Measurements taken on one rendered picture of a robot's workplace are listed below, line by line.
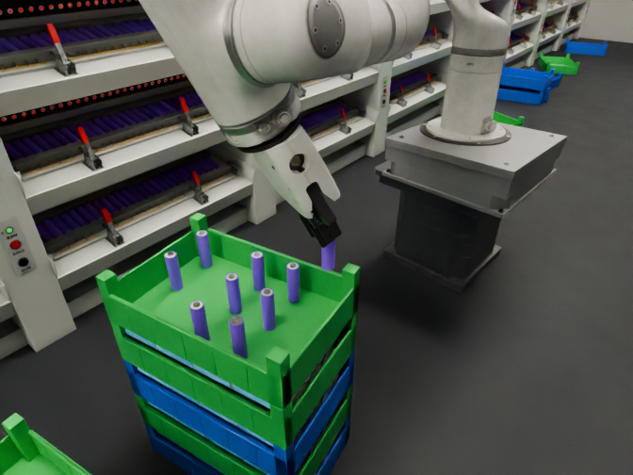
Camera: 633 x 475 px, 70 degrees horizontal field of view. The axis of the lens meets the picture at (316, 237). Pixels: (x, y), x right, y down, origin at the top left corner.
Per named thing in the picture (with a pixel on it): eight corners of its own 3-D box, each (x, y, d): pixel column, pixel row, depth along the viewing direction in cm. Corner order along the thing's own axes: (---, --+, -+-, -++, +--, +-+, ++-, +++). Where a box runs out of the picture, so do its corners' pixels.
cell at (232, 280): (245, 308, 67) (240, 273, 63) (236, 316, 66) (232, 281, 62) (235, 304, 68) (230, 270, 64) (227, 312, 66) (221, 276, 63)
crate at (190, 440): (351, 411, 81) (353, 381, 76) (289, 515, 66) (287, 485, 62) (219, 347, 93) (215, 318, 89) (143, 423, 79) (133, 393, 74)
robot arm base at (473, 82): (520, 134, 112) (539, 54, 103) (471, 149, 102) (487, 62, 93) (458, 117, 125) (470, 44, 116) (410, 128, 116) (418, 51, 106)
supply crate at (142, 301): (358, 309, 67) (361, 266, 63) (283, 412, 53) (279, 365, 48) (203, 251, 80) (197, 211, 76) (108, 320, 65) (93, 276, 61)
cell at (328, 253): (337, 265, 62) (338, 224, 58) (331, 272, 60) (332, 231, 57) (325, 261, 63) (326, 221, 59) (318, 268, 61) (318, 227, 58)
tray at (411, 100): (446, 94, 235) (457, 68, 225) (384, 125, 195) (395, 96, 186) (413, 77, 242) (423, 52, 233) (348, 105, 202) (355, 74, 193)
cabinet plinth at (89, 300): (446, 109, 248) (446, 100, 245) (28, 344, 105) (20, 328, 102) (419, 104, 256) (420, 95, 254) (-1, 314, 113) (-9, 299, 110)
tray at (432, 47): (452, 53, 224) (464, 24, 214) (388, 77, 184) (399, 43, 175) (417, 37, 231) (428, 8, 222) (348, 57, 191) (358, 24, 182)
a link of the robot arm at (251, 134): (308, 88, 42) (320, 114, 44) (268, 68, 48) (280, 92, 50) (235, 139, 41) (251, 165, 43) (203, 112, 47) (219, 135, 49)
